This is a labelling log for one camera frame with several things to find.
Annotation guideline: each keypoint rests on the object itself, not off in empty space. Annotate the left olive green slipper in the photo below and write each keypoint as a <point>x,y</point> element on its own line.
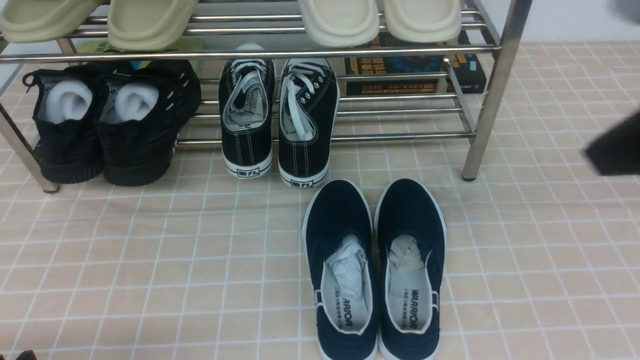
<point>38,21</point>

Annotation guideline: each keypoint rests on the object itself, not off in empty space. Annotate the left black knit sneaker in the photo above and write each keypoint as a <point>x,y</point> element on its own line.
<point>67,105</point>

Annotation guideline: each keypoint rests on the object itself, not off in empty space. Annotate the right cream slipper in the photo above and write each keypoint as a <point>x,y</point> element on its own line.
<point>423,21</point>

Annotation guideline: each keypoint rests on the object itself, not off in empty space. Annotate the left black canvas sneaker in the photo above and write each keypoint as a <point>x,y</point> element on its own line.
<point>246,96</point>

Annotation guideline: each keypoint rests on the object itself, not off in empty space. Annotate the black box with yellow text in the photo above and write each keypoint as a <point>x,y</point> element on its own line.
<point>468,70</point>

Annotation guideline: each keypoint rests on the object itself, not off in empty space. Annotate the black knit sneaker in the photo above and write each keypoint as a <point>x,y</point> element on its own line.
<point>67,105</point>
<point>141,115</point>

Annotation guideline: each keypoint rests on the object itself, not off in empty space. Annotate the navy slip-on shoe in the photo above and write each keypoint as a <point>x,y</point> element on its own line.
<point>337,235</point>
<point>412,237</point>

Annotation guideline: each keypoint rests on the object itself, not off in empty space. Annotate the right black knit sneaker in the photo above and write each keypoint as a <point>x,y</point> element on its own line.
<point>141,115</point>

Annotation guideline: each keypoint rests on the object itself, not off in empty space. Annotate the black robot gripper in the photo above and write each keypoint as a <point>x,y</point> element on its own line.
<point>616,152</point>

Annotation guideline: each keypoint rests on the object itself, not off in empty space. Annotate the black canvas sneaker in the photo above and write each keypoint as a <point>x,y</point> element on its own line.
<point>246,96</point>
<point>308,108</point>

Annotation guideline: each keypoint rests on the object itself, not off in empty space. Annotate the right olive green slipper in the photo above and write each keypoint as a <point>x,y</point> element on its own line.
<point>148,25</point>

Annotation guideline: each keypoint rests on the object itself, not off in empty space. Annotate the right black canvas sneaker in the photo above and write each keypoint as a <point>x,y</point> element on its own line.
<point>308,108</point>

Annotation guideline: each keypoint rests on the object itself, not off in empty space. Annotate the left cream slipper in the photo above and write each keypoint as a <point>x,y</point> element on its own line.
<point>340,23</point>

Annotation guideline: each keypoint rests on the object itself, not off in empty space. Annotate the dark object bottom left corner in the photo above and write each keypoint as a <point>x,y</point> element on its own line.
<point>27,355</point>

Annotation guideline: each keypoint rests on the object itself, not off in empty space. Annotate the stainless steel shoe rack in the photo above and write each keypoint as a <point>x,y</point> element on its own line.
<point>503,49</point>

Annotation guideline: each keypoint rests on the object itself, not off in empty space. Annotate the cream slipper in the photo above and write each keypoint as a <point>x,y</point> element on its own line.
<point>340,23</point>
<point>423,21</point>

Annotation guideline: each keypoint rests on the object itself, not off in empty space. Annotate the olive green slipper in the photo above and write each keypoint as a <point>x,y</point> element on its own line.
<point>38,21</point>
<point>148,25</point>

